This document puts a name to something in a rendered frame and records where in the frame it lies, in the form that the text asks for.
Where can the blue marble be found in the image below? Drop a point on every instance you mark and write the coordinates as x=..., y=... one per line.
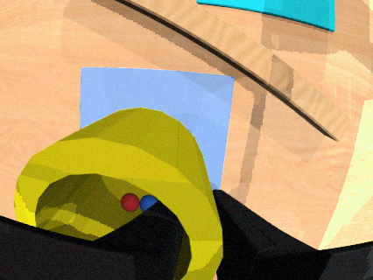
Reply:
x=146, y=201

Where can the red marble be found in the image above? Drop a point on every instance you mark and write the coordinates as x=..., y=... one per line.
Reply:
x=129, y=202

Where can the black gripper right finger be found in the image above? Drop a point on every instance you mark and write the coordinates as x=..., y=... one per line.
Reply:
x=256, y=250

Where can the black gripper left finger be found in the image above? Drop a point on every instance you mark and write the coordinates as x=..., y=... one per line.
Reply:
x=147, y=248

